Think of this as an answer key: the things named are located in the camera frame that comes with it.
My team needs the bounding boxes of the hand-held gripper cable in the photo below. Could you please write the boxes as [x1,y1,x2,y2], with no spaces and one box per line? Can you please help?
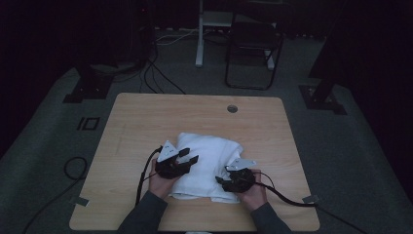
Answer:
[254,171,370,234]
[134,145,164,207]

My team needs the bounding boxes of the person's left hand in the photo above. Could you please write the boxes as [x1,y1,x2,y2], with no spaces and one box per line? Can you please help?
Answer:
[147,158,182,200]

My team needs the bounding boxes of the white skirt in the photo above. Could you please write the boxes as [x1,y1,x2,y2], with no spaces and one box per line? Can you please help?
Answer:
[168,132,244,205]

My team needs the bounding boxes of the white metal stand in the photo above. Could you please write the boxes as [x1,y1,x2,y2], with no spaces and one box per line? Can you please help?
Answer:
[194,0,277,71]

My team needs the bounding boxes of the black looped floor cable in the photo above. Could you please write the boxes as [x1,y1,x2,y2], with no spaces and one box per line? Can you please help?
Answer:
[20,156,90,234]

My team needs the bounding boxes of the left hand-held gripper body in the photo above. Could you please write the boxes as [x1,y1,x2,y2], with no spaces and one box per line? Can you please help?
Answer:
[154,139,193,180]

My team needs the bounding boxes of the left hand-held gripper cable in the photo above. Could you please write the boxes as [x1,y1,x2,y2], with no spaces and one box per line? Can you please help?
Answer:
[134,145,164,207]

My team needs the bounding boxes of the right hand-held gripper cable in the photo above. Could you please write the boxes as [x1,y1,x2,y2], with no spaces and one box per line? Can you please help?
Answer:
[254,171,370,234]

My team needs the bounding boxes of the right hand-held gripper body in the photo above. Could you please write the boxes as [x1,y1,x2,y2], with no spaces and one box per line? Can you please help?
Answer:
[221,157,258,194]

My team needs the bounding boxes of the black folding chair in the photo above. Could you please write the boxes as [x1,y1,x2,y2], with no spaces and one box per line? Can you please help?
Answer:
[224,12,285,92]

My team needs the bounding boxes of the person's right hand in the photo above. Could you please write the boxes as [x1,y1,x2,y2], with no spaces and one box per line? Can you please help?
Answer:
[235,168,269,213]

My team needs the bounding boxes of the black stand with flat base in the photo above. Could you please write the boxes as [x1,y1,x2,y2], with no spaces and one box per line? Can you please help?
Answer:
[298,0,355,116]
[61,62,115,104]

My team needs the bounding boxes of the black floor cables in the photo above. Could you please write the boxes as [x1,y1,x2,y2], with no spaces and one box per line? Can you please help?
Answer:
[138,48,186,96]

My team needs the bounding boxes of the white floor cable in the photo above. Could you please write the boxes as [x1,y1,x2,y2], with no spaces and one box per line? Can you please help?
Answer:
[155,27,200,47]

